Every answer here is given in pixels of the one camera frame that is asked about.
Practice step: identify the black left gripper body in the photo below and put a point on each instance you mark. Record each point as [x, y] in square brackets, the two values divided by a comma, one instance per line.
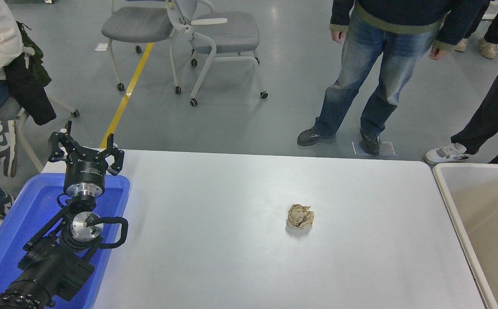
[84, 171]

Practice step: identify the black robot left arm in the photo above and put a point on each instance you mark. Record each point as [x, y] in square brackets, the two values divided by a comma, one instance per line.
[53, 268]

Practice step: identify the clear floor marker plate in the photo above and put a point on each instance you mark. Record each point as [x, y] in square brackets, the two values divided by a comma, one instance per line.
[387, 149]

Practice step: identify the person's right hand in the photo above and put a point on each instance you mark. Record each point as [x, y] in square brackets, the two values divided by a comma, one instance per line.
[338, 36]

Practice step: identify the person's left hand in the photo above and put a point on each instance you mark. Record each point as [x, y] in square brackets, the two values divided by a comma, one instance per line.
[438, 53]

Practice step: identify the white-legged wheeled chair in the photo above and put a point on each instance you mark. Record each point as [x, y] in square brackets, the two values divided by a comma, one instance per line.
[62, 105]

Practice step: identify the black jacket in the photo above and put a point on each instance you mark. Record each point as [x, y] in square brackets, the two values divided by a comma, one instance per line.
[30, 92]

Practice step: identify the blue plastic tray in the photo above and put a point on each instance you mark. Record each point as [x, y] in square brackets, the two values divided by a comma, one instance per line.
[21, 223]

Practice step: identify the white paper scrap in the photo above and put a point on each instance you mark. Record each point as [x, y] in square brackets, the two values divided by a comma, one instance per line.
[101, 47]

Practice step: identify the grey armless wheeled chair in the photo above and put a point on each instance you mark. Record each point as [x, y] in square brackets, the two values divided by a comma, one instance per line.
[135, 23]

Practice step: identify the grey wheeled chair with armrests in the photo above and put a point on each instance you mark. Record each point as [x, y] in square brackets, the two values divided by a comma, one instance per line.
[232, 32]

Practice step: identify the crumpled tan paper ball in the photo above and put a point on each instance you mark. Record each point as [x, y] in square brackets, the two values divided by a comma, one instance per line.
[299, 216]

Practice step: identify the large pale bin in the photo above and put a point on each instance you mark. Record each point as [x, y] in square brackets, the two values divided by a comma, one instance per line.
[496, 223]

